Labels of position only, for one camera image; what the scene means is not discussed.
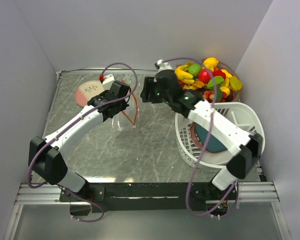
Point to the white plastic dish basket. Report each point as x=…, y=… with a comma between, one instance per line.
x=237, y=113

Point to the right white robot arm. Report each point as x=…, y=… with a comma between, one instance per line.
x=245, y=147

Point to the yellow lemon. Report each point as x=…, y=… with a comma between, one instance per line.
x=211, y=61

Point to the yellow banana bunch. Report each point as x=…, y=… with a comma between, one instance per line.
x=183, y=75

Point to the teal plate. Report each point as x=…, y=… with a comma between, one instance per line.
x=214, y=145

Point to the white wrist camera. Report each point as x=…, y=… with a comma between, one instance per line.
x=162, y=65
x=106, y=80

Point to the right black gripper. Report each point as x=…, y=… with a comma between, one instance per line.
x=150, y=83

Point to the clear orange zip top bag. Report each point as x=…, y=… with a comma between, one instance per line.
x=127, y=119

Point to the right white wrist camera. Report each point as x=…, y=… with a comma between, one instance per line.
x=162, y=65

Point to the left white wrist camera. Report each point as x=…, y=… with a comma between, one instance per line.
x=106, y=80

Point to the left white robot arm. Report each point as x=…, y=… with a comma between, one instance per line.
x=46, y=155

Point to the aluminium frame rail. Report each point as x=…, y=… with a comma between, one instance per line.
x=249, y=192

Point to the pink plate in basket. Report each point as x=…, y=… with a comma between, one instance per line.
x=194, y=136

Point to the pink and cream plate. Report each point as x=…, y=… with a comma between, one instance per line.
x=86, y=91

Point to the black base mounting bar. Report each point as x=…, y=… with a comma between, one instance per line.
x=155, y=195

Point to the clear brown fruit bowl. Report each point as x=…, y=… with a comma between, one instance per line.
x=222, y=77

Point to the white plate in basket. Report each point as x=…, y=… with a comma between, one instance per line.
x=216, y=158

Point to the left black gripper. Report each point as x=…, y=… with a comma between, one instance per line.
x=124, y=104

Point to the lychee cluster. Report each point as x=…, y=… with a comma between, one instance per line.
x=221, y=94

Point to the red apple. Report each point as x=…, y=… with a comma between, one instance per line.
x=205, y=75

